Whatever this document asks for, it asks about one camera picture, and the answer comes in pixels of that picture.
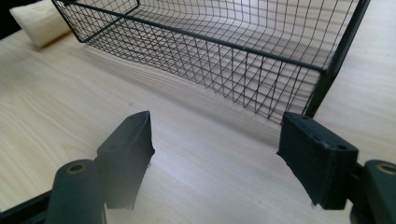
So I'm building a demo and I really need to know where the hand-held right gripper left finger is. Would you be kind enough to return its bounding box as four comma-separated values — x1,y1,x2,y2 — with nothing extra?
94,110,156,210

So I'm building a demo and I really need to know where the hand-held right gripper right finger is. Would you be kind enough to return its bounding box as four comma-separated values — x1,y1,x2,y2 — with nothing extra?
276,112,360,211

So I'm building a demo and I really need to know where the black wire mesh basket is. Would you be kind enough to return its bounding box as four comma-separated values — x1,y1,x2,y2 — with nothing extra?
50,0,372,125

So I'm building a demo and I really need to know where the cream foam sponge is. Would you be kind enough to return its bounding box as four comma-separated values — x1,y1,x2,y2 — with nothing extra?
8,0,72,49

